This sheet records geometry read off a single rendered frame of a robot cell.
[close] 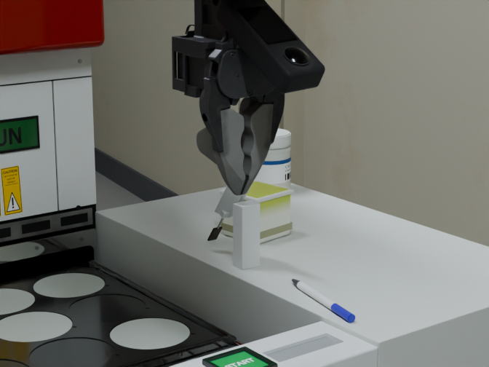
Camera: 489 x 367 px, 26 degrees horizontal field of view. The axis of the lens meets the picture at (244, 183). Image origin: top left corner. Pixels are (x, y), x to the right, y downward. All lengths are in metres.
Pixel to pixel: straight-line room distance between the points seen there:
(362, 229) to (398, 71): 1.81
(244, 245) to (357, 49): 2.19
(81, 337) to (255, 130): 0.44
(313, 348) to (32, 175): 0.59
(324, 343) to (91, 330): 0.33
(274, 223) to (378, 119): 1.98
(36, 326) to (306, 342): 0.38
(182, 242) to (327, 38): 2.24
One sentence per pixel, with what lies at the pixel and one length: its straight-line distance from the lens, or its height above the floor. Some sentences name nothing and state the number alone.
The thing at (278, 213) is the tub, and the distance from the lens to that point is 1.47.
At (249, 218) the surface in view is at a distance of 1.35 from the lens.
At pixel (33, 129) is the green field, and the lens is 1.56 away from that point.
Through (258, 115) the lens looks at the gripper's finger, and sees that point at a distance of 1.02.
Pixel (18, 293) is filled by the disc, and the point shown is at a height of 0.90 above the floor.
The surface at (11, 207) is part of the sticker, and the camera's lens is 1.57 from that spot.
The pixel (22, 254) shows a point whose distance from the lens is 1.58.
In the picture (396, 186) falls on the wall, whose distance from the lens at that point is 3.38.
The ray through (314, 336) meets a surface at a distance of 1.18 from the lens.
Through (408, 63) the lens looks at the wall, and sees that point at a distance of 3.27.
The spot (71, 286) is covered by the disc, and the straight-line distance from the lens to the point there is 1.51.
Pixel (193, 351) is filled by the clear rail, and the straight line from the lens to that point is 1.29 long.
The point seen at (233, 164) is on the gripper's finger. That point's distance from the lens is 1.01.
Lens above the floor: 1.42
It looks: 15 degrees down
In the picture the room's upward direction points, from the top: straight up
